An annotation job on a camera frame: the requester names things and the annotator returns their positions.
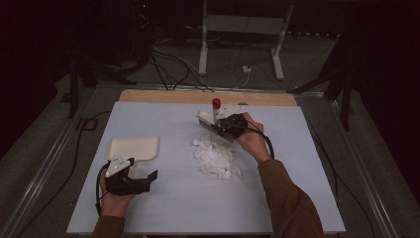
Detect pale blue table mat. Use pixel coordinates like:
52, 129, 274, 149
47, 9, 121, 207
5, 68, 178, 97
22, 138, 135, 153
66, 101, 347, 236

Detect bundle of black floor cables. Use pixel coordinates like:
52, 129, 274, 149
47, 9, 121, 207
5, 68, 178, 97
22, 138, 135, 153
150, 43, 216, 92

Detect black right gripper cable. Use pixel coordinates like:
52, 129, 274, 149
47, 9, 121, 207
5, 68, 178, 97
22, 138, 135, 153
246, 119, 275, 160

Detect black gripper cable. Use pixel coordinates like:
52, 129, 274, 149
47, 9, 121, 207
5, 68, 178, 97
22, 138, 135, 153
246, 119, 275, 160
95, 161, 112, 216

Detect long black floor cable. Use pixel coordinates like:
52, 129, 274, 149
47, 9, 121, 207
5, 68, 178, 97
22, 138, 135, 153
16, 110, 113, 238

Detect black stand legs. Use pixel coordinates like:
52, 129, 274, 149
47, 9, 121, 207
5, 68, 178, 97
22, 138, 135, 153
67, 53, 138, 119
286, 33, 357, 132

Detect person's right hand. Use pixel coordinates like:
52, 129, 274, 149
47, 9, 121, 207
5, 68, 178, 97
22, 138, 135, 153
235, 112, 272, 164

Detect cream brush with red tip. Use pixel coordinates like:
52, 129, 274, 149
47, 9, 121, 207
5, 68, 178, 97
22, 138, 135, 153
196, 97, 234, 143

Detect white plug with cable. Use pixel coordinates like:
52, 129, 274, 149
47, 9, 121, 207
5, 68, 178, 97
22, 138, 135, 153
231, 65, 253, 90

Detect person's left hand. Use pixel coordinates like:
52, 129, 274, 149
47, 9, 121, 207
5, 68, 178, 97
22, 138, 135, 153
98, 172, 137, 218

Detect cream dustpan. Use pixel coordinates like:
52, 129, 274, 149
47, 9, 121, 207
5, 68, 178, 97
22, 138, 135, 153
106, 136, 160, 179

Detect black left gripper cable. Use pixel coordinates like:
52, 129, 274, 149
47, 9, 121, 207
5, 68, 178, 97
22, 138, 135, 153
95, 161, 112, 216

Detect pile of white paper scraps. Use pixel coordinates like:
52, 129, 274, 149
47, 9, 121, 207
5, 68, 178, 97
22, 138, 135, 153
192, 137, 243, 181

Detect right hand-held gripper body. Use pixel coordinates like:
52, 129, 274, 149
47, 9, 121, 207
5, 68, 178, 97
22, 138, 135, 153
216, 104, 250, 140

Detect aluminium floor rail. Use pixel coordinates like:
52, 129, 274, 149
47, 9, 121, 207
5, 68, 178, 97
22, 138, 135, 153
0, 98, 87, 238
330, 98, 401, 238

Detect white metal stand frame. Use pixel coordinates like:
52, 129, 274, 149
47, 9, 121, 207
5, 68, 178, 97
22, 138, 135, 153
197, 0, 295, 81

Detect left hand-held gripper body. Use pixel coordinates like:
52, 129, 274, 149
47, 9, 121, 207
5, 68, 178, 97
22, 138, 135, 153
104, 153, 152, 196

